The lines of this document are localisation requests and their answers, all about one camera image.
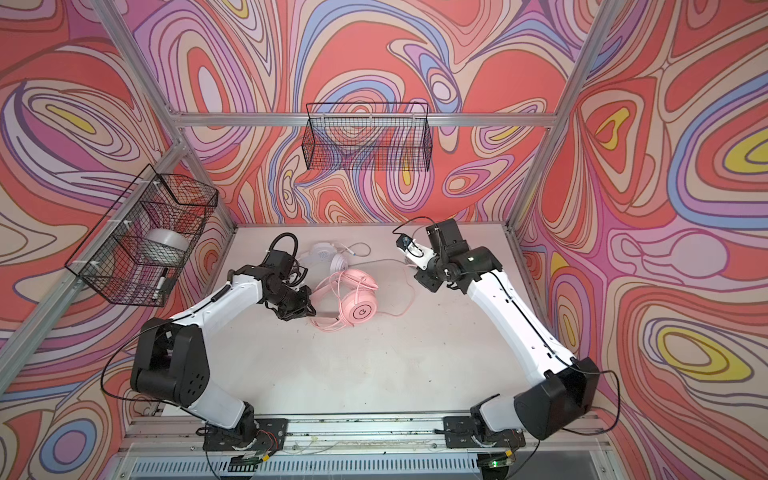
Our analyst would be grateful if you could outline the white headphones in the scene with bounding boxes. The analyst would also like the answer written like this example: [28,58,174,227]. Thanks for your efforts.
[298,242,349,274]

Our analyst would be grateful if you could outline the white tape roll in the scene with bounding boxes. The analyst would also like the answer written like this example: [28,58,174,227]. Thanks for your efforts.
[141,228,190,267]

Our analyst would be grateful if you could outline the pink cat-ear headphones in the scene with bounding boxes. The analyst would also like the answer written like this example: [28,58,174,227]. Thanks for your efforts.
[309,269,379,333]

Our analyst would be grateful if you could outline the black wire basket left wall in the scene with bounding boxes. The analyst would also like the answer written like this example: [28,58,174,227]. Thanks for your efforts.
[65,166,218,307]

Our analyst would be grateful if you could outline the black wire basket back wall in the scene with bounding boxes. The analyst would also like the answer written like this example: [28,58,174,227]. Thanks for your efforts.
[301,101,433,172]

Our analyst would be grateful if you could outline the black marker in basket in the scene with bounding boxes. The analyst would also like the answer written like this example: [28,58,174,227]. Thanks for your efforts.
[152,273,176,303]

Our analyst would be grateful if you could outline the aluminium front rail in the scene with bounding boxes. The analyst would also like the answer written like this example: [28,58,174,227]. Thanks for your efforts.
[122,410,613,457]

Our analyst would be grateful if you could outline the black wire basket wall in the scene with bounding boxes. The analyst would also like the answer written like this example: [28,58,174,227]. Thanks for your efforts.
[65,166,218,307]
[301,101,433,172]

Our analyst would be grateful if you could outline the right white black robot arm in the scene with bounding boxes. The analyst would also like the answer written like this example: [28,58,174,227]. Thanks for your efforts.
[396,219,601,440]

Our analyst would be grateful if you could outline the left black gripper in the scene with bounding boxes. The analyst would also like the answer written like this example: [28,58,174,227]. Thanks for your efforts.
[266,284,318,320]

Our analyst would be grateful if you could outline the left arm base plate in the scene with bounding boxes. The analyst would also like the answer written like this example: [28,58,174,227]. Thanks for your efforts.
[197,418,289,454]

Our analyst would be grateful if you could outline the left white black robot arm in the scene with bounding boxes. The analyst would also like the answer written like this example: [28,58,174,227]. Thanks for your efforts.
[130,250,315,437]

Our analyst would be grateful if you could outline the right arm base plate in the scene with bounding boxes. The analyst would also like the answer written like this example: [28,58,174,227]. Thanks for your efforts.
[434,415,526,451]

